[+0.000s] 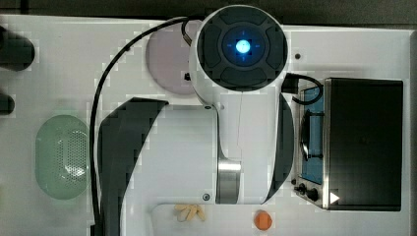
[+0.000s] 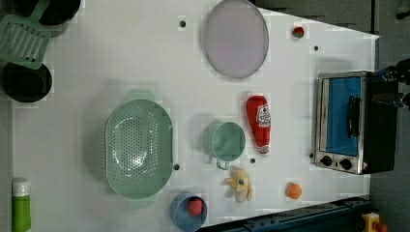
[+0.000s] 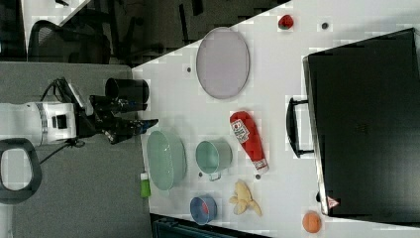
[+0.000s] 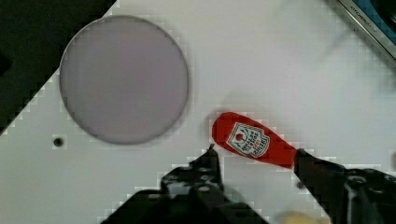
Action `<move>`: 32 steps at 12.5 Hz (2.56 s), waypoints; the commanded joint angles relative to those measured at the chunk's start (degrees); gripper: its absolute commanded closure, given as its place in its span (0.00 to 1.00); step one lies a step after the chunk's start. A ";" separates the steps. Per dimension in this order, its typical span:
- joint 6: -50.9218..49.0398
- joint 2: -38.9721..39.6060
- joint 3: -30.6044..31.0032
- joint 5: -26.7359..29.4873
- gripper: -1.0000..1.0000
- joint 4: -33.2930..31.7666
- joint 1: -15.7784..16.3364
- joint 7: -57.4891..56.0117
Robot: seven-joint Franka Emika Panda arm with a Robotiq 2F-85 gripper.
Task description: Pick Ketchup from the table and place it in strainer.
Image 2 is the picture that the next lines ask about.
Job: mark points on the red plush ketchup bottle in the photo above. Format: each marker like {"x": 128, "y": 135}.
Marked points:
{"x": 259, "y": 117}

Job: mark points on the green plastic strainer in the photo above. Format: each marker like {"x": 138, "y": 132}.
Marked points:
{"x": 138, "y": 139}

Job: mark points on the green metal mug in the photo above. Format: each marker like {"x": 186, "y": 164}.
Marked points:
{"x": 224, "y": 141}

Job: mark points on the plush peeled banana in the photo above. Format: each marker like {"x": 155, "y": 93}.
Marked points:
{"x": 238, "y": 185}

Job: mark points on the grey round plate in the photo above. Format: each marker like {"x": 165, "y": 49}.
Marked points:
{"x": 236, "y": 38}

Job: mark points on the red plush ball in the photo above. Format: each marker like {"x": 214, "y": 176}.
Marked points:
{"x": 195, "y": 207}

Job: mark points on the blue bowl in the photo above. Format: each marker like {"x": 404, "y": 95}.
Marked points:
{"x": 180, "y": 215}

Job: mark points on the orange plush fruit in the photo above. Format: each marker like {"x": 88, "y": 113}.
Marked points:
{"x": 293, "y": 191}

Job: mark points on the plush strawberry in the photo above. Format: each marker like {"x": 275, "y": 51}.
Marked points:
{"x": 298, "y": 32}

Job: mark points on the silver toaster oven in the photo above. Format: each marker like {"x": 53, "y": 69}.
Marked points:
{"x": 355, "y": 123}

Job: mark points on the black pan top left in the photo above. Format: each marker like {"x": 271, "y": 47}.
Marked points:
{"x": 57, "y": 12}

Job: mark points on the black round pot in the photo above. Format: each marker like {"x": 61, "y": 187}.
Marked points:
{"x": 25, "y": 85}

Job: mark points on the yellow red emergency button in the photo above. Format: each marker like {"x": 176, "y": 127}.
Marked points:
{"x": 373, "y": 223}

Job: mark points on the green slotted spatula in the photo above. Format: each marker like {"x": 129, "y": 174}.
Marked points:
{"x": 24, "y": 40}

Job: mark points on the green bottle white cap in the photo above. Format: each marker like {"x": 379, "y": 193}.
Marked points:
{"x": 21, "y": 206}

